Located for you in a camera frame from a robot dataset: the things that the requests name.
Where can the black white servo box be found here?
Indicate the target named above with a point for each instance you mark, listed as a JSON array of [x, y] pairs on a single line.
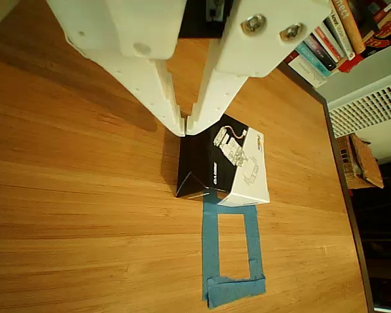
[[198, 163]]

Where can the blue tape square target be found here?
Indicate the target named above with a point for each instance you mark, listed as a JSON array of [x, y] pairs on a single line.
[[210, 247]]

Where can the white book grey lettering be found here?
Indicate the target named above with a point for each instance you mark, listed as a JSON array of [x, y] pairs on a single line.
[[308, 71]]

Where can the dark purple book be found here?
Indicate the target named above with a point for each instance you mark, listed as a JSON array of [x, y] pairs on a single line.
[[319, 52]]

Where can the red white striped book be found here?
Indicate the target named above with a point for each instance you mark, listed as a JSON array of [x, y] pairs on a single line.
[[329, 45]]

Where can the white Modern Romance book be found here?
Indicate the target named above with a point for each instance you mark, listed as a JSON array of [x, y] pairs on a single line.
[[340, 39]]

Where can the white radiator grille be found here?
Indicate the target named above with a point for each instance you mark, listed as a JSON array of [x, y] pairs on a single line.
[[371, 107]]

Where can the red football scarf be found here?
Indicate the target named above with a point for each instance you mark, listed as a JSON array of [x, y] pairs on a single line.
[[384, 36]]

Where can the brown wicker basket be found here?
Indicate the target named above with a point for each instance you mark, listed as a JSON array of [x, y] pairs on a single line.
[[368, 163]]

